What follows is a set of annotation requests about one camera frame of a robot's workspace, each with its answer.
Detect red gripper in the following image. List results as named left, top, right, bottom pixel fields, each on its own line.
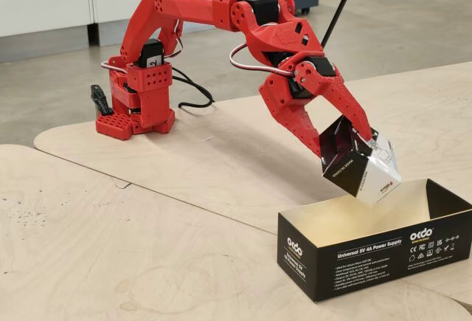
left=259, top=51, right=379, bottom=159

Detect black cable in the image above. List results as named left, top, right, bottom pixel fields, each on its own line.
left=171, top=66, right=215, bottom=108
left=171, top=75, right=214, bottom=109

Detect white shoulder servo cable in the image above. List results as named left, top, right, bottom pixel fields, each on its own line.
left=101, top=61, right=128, bottom=73

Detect black tripod leg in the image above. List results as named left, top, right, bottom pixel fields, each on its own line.
left=319, top=0, right=364, bottom=51

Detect open black yellow box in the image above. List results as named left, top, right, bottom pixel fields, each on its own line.
left=277, top=178, right=472, bottom=303

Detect small black white box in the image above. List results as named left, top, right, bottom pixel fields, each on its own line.
left=319, top=115, right=402, bottom=204

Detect white gripper servo cable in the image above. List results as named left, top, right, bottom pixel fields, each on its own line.
left=229, top=42, right=298, bottom=77

